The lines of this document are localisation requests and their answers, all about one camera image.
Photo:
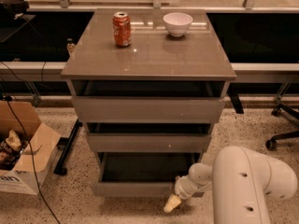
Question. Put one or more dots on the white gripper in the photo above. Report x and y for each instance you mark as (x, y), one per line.
(181, 189)

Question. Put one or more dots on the grey bottom drawer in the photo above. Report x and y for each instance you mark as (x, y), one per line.
(136, 174)

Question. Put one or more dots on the grey drawer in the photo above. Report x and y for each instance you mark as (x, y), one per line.
(147, 110)
(147, 142)
(136, 174)

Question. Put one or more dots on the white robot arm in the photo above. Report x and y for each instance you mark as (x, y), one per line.
(239, 179)

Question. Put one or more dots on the grey middle drawer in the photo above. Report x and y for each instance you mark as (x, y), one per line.
(147, 142)

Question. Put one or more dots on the grey drawer cabinet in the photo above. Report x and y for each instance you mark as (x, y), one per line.
(155, 65)

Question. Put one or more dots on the grey top drawer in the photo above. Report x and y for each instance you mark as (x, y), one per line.
(147, 110)

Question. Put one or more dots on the black office chair base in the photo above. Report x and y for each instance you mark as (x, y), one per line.
(285, 129)

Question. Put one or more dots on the black table leg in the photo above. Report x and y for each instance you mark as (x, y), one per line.
(64, 145)

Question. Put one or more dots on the cardboard box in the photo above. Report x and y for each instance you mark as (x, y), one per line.
(31, 169)

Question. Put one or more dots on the snack bags in box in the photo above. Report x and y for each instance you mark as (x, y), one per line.
(10, 150)

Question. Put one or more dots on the white bowl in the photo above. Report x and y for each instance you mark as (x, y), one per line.
(177, 23)

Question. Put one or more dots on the orange soda can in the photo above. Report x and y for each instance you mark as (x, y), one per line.
(122, 29)

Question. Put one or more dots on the small bottle behind cabinet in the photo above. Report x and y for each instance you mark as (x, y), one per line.
(70, 45)

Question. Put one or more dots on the black bag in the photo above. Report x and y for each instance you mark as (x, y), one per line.
(11, 10)

